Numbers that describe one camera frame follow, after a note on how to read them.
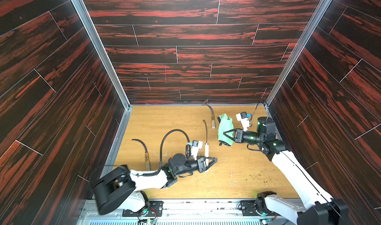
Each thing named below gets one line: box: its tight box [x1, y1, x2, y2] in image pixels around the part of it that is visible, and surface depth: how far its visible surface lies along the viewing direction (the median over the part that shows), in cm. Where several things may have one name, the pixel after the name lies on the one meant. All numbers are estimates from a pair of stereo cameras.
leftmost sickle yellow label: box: [144, 152, 150, 163], surface depth 92 cm
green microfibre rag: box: [217, 113, 235, 147], surface depth 71 cm
